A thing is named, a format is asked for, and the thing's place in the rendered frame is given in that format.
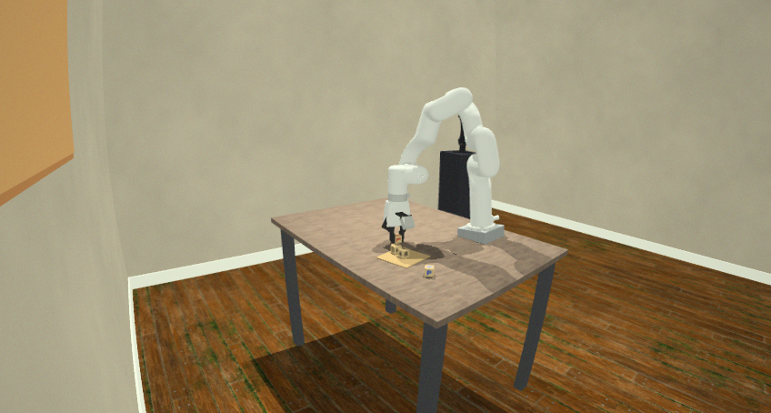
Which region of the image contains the pale yellow square mat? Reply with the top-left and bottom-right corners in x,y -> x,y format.
376,250 -> 430,268

